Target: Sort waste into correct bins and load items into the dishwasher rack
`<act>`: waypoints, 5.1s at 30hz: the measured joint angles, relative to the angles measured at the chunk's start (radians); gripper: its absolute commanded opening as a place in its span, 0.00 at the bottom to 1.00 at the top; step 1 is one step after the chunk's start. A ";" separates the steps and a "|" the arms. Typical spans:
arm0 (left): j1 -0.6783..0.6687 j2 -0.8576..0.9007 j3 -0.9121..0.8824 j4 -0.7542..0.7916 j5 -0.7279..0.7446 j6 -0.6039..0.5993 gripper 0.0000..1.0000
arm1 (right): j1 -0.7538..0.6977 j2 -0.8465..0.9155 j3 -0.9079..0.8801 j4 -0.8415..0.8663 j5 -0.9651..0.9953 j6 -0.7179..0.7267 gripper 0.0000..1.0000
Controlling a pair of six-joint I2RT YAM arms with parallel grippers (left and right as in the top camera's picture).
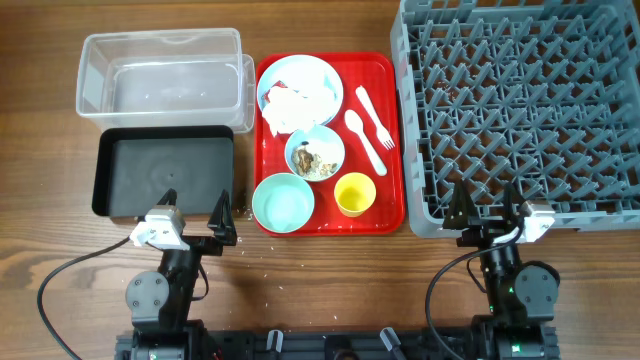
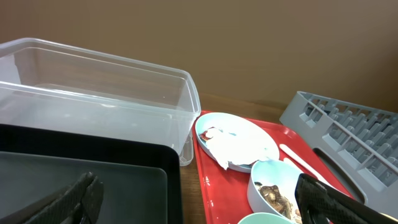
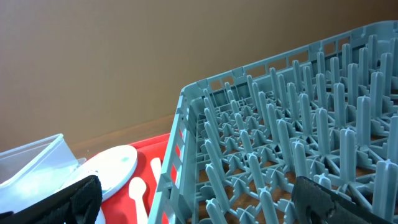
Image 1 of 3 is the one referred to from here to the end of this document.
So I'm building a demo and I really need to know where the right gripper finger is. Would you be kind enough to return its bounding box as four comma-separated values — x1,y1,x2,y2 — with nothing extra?
503,183,524,223
442,180,479,230

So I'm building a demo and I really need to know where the mint green bowl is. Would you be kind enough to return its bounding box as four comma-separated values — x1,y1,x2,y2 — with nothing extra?
252,173,315,234

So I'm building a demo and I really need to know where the food scraps and rice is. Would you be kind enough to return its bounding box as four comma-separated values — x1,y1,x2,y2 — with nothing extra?
291,141,341,181

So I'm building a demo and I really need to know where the white plastic fork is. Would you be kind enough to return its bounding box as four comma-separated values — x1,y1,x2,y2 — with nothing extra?
355,86,395,150

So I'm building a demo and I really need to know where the yellow plastic cup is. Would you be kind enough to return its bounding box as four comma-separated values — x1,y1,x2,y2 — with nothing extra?
334,172,377,217

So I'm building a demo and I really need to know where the small light blue bowl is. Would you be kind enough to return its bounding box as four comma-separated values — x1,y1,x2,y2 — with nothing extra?
284,125,346,182

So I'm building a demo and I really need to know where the white napkin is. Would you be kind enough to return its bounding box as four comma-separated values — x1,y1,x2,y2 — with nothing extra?
262,71,336,136

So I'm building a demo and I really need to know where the red snack wrapper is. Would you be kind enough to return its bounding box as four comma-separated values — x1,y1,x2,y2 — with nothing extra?
263,81,289,104

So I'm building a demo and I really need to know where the white plastic spoon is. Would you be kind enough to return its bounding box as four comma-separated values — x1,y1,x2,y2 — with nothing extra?
344,109,388,176

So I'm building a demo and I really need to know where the light blue plate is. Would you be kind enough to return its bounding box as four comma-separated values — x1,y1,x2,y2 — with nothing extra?
256,54,344,135

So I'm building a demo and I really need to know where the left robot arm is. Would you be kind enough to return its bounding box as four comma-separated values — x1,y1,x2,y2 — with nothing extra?
114,189,237,360

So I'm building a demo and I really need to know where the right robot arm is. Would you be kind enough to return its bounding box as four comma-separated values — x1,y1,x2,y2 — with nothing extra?
443,181,560,359

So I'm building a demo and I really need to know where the black food waste tray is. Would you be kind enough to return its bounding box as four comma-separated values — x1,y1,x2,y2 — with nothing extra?
92,125,234,218

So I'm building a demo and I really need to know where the grey dishwasher rack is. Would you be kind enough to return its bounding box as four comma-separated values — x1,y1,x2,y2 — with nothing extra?
390,0,639,237

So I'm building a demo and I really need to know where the clear plastic waste bin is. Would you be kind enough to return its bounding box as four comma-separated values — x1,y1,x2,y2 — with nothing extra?
75,28,256,134

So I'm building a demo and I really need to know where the red serving tray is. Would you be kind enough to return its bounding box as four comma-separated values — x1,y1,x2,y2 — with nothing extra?
251,52,405,237

